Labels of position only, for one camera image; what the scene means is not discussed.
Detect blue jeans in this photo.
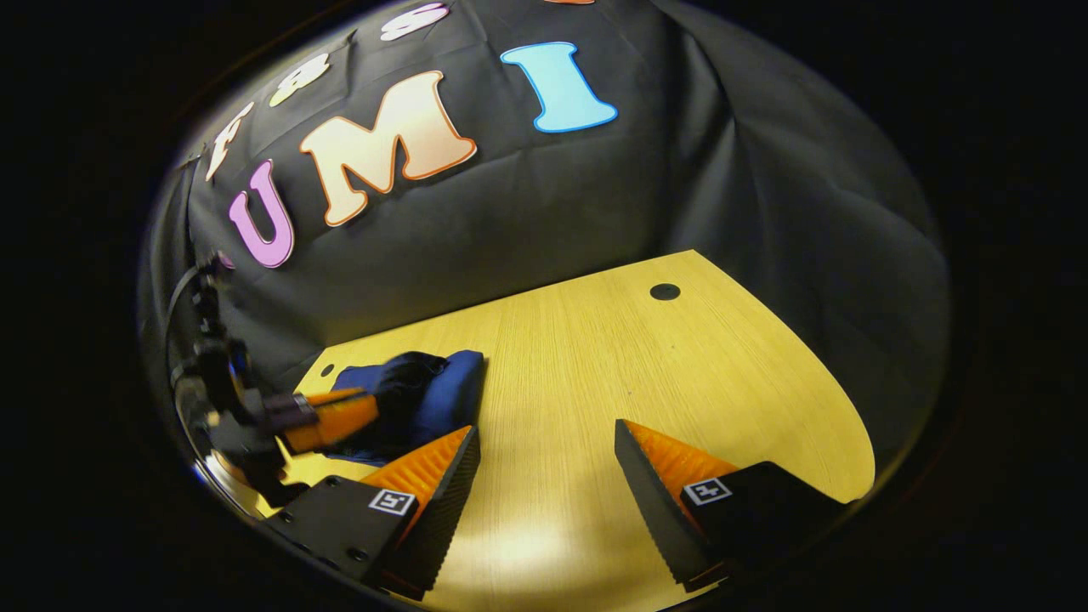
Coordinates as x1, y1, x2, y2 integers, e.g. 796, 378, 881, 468
326, 348, 488, 468

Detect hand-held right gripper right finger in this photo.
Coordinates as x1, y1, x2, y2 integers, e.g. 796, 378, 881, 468
613, 417, 852, 595

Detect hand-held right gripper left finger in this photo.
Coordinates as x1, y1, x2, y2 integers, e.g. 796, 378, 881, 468
263, 424, 483, 601

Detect black backdrop cloth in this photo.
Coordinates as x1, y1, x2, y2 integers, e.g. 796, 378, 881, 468
139, 0, 952, 481

